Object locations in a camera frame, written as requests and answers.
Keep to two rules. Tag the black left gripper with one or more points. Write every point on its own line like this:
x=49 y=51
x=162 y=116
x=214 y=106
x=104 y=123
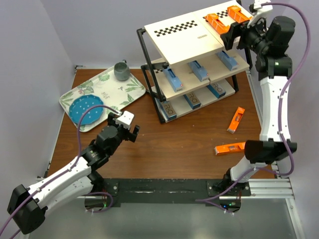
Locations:
x=129 y=136

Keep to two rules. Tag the leaf-patterned white tray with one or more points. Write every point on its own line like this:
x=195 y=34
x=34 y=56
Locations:
x=115 y=94

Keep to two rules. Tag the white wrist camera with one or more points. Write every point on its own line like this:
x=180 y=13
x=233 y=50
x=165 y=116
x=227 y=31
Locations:
x=125 y=119
x=259 y=9

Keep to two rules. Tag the orange toothpaste box bottom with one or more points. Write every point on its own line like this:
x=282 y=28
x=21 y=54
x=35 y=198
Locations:
x=217 y=25

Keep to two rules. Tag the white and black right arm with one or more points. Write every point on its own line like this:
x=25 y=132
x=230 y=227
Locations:
x=274 y=69

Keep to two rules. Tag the teal dotted plate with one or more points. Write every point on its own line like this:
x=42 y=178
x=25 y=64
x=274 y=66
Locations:
x=80 y=105

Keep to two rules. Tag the three-tier cream shelf rack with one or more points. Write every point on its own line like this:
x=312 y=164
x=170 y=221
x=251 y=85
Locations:
x=188 y=37

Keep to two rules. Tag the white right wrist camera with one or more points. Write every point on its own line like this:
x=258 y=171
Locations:
x=259 y=9

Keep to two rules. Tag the orange toothpaste box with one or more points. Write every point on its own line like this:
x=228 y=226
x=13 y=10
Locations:
x=229 y=148
x=236 y=120
x=236 y=14
x=217 y=25

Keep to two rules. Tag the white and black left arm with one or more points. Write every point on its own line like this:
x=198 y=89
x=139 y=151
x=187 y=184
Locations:
x=28 y=206

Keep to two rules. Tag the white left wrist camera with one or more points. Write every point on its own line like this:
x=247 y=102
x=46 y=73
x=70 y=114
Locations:
x=125 y=119

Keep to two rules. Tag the blue toothpaste box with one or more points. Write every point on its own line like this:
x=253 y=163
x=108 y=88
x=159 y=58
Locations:
x=230 y=62
x=174 y=81
x=199 y=71

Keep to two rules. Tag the grey ceramic cup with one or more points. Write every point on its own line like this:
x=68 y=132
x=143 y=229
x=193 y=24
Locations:
x=122 y=71

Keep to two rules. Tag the silver toothpaste box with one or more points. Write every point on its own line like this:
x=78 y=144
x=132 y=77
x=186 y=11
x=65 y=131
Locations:
x=192 y=100
x=216 y=90
x=166 y=110

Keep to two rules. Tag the aluminium frame rail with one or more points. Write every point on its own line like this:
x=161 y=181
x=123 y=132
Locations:
x=255 y=188

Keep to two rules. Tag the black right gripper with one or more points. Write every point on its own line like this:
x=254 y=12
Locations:
x=238 y=30

